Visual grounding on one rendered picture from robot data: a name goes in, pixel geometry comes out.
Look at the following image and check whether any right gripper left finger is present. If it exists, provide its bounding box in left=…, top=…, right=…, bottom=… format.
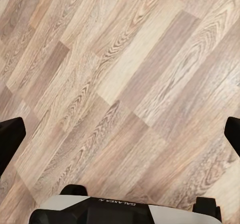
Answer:
left=0, top=117, right=26, bottom=177

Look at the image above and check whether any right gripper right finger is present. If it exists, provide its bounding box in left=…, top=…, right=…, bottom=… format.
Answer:
left=224, top=117, right=240, bottom=157

